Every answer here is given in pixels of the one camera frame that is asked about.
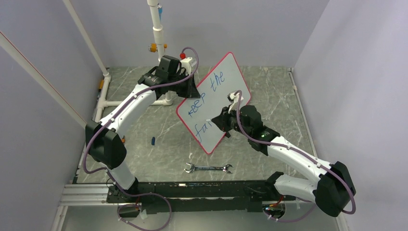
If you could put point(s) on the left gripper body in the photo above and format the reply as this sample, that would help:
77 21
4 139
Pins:
181 89

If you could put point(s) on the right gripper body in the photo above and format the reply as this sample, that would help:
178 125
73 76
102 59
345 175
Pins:
231 120

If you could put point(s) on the pink framed whiteboard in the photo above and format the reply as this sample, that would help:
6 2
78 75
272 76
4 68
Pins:
224 78

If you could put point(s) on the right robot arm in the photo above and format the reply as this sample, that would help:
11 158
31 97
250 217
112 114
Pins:
328 185

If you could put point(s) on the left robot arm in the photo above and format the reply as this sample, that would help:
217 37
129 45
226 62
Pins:
104 137

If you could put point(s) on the silver open end wrench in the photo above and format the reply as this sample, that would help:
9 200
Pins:
193 168

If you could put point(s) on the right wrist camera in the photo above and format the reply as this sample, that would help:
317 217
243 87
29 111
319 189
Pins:
236 101

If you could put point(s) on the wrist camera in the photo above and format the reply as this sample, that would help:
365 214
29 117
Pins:
236 101
188 63

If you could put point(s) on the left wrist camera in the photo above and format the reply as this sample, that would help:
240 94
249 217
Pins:
188 63

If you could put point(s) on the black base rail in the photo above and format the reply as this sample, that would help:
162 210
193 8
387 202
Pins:
199 196

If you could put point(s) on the white PVC pipe frame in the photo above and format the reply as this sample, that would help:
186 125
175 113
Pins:
11 49

